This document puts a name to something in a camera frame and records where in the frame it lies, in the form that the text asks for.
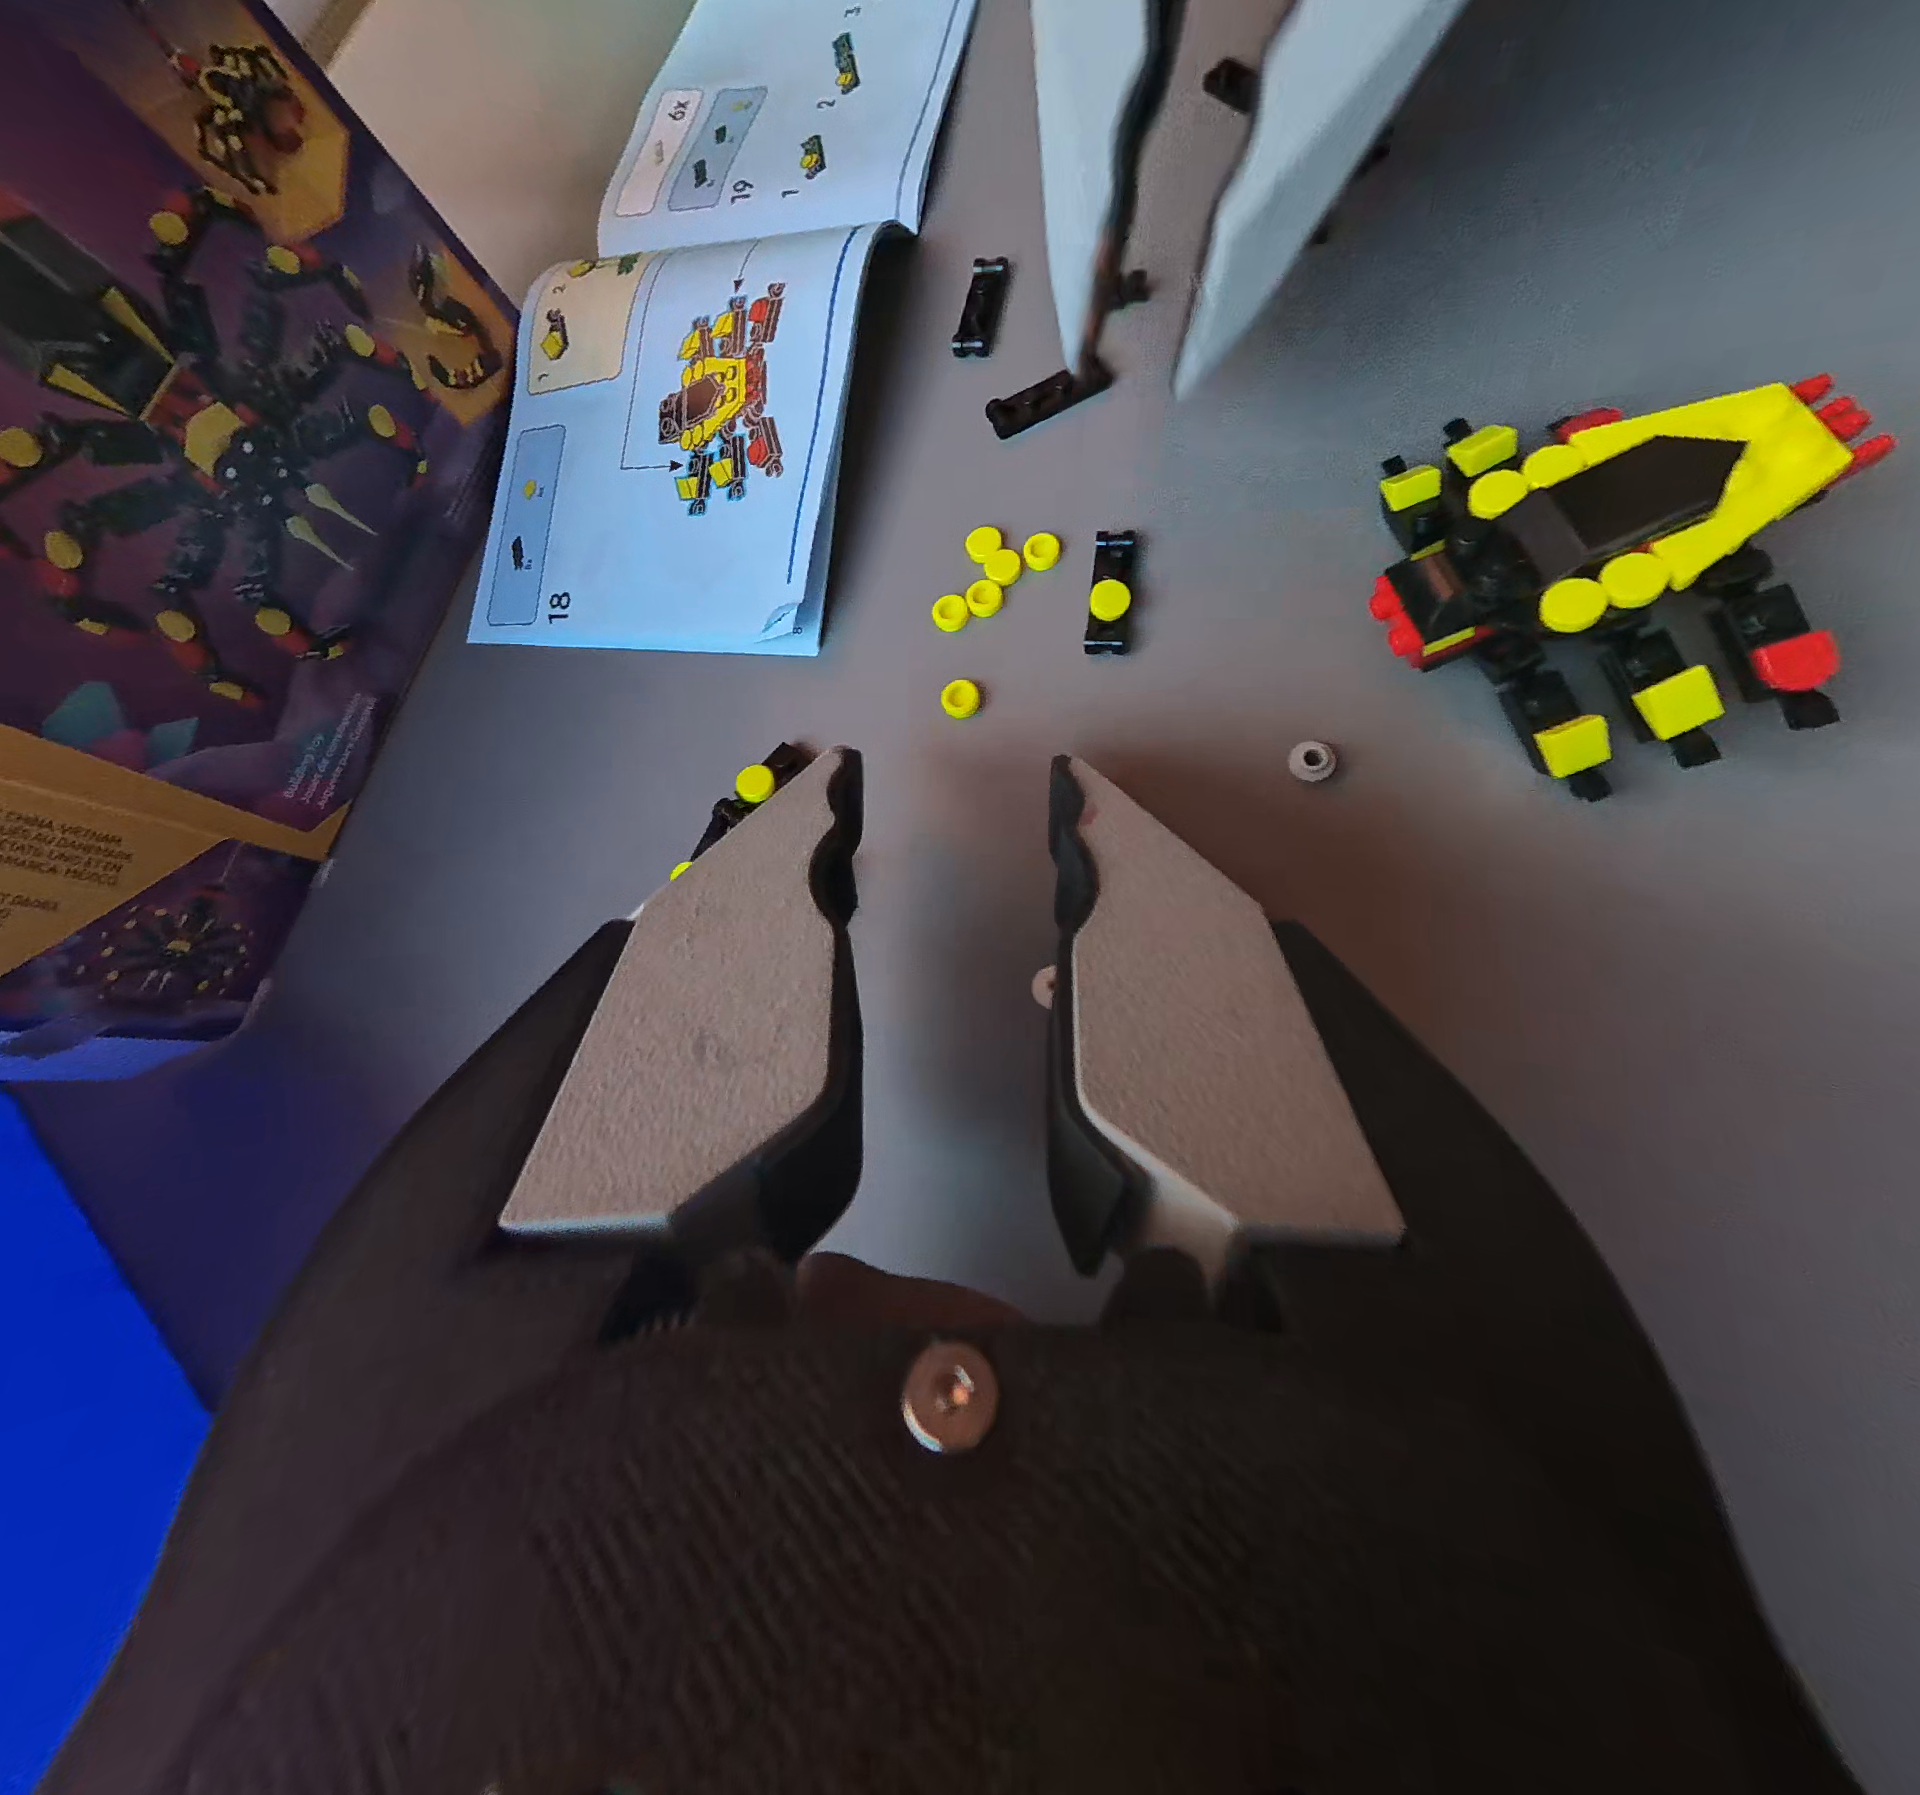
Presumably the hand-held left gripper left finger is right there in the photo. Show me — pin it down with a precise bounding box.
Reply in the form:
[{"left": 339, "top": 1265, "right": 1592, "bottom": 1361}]
[{"left": 491, "top": 743, "right": 874, "bottom": 1265}]

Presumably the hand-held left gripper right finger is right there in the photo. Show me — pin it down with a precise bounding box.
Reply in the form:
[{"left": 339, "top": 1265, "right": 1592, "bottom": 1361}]
[{"left": 1045, "top": 752, "right": 1413, "bottom": 1297}]

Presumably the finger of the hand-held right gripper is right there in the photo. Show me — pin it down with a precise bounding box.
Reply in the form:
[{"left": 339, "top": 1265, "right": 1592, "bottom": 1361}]
[
  {"left": 1170, "top": 0, "right": 1516, "bottom": 401},
  {"left": 1024, "top": 0, "right": 1205, "bottom": 386}
]

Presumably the yellow black lego model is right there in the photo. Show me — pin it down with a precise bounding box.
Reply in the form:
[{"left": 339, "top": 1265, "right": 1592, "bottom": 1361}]
[{"left": 1367, "top": 371, "right": 1897, "bottom": 799}]

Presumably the blue plastic bin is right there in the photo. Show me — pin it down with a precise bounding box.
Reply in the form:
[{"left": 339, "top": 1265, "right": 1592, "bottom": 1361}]
[{"left": 0, "top": 1081, "right": 213, "bottom": 1795}]

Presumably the open lego instruction booklet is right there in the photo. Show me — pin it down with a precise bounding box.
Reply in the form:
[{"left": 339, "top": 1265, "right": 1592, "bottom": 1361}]
[{"left": 469, "top": 0, "right": 1005, "bottom": 655}]

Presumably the long black lego plate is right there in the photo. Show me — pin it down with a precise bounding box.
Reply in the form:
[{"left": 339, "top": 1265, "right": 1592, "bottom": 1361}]
[{"left": 985, "top": 358, "right": 1115, "bottom": 438}]

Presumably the purple lego set box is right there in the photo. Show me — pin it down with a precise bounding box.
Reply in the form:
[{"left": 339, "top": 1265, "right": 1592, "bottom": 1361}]
[{"left": 0, "top": 0, "right": 522, "bottom": 1077}]

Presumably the group of yellow round tiles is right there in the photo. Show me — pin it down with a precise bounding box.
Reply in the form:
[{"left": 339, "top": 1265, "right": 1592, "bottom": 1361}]
[{"left": 930, "top": 520, "right": 1066, "bottom": 720}]

